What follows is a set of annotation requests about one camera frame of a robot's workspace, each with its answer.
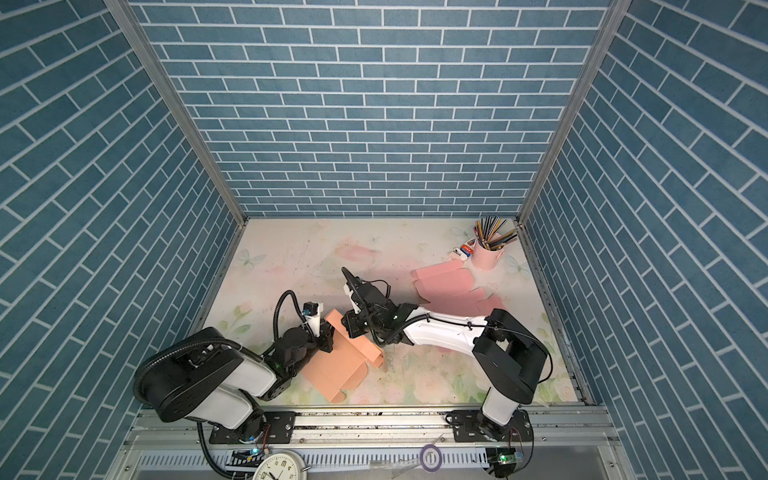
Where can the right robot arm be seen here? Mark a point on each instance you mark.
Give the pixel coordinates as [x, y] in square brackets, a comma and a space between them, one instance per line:
[512, 357]

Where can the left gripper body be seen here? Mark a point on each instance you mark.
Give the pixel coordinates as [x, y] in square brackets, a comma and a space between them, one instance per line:
[323, 343]

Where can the pink pencil cup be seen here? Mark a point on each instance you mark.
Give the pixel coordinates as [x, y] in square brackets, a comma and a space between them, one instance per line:
[484, 258]

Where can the pink paper box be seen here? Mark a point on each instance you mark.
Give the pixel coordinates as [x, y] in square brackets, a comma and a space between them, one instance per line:
[449, 288]

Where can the aluminium rail frame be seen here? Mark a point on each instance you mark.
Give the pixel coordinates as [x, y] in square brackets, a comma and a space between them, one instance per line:
[342, 438]

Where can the orange paper box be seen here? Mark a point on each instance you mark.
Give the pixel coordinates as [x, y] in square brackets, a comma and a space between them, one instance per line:
[346, 366]

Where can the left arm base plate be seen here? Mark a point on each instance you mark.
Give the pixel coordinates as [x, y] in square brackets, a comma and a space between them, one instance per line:
[264, 427]

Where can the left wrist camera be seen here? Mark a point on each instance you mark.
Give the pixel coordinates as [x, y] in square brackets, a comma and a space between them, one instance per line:
[312, 314]

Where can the coloured pencils bundle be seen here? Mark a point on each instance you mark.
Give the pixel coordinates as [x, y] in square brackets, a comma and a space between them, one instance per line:
[488, 233]

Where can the white analog clock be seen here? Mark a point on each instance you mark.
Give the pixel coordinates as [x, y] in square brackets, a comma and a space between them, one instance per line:
[283, 465]

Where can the purple tape roll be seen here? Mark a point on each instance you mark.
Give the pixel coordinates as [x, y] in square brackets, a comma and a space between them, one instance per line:
[430, 458]

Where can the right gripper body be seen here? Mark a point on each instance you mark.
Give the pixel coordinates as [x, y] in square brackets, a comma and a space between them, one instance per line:
[376, 326]

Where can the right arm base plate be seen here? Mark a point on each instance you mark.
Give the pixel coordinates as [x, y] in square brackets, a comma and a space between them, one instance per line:
[472, 426]

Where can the green lit circuit board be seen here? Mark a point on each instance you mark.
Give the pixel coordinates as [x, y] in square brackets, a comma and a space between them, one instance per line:
[502, 462]

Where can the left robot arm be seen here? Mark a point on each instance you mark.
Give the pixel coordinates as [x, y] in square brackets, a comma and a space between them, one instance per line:
[210, 378]

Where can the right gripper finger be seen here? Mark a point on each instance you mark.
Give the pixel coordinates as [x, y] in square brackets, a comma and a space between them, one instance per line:
[363, 293]
[354, 324]

